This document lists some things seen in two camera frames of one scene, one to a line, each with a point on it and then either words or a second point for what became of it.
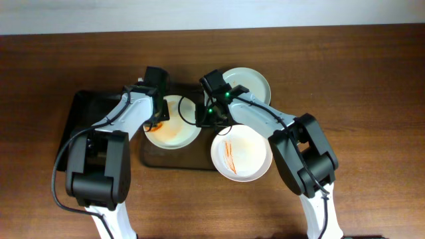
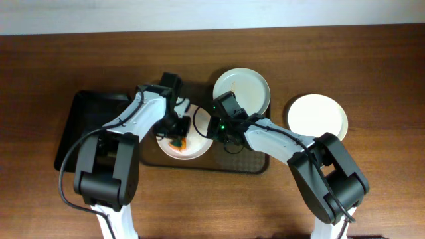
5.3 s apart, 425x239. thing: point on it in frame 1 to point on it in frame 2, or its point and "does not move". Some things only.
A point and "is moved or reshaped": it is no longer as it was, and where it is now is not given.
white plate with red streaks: [241, 153] to [313, 115]
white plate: [251, 80] does not move
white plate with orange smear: [180, 129] is moved or reshaped
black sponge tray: [86, 109] does not move
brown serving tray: [196, 157] does not move
